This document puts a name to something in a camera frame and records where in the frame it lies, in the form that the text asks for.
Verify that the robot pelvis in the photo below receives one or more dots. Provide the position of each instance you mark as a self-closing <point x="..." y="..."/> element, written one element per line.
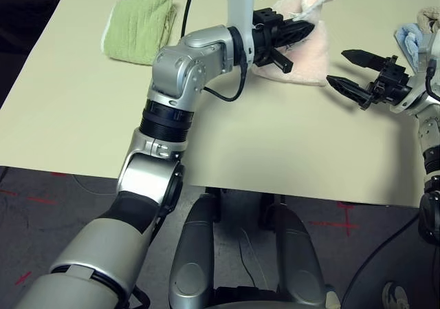
<point x="240" y="293"/>

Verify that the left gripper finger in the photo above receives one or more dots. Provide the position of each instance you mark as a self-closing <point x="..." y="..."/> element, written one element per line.
<point x="294" y="27"/>
<point x="290" y="39"/>

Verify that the grey robot left leg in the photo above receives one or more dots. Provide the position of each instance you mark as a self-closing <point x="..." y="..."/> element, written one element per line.
<point x="192" y="250"/>

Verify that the grey robot right leg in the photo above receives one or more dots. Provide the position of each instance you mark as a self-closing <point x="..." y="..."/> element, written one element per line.
<point x="295" y="250"/>

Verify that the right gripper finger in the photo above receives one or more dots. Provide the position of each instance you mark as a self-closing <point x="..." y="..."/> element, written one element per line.
<point x="350" y="89"/>
<point x="364" y="60"/>

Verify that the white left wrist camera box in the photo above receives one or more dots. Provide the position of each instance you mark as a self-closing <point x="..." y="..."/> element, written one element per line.
<point x="240" y="6"/>

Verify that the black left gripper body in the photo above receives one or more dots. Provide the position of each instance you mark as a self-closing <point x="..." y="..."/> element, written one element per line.
<point x="264" y="40"/>

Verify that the grey white bystander sneaker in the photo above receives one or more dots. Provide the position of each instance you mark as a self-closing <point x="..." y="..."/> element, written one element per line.
<point x="395" y="295"/>
<point x="331" y="298"/>

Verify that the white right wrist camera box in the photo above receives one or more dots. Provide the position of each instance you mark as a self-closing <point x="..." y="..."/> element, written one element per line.
<point x="412" y="99"/>

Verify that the black foam floor mat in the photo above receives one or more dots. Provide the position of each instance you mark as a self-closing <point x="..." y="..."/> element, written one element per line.
<point x="20" y="20"/>

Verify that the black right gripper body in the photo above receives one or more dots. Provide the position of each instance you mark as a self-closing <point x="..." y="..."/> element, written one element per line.
<point x="393" y="82"/>

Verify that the grey robot leg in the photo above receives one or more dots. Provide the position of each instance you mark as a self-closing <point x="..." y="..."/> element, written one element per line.
<point x="295" y="250"/>
<point x="192" y="250"/>

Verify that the pink towel with swan embroidery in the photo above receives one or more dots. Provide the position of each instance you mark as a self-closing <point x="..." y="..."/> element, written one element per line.
<point x="309" y="61"/>

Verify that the green folded towel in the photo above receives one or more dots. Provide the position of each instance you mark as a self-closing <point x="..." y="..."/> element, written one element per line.
<point x="137" y="23"/>

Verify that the beige folded towel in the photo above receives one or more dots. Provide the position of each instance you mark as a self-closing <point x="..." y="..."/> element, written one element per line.
<point x="428" y="18"/>

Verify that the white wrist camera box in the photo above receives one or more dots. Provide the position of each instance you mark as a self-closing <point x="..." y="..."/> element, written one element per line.
<point x="240" y="6"/>
<point x="412" y="99"/>

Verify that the light blue folded towel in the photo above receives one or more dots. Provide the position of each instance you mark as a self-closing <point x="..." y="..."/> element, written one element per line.
<point x="409" y="39"/>

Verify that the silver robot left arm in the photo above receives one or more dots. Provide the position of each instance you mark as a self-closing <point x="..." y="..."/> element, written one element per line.
<point x="192" y="54"/>

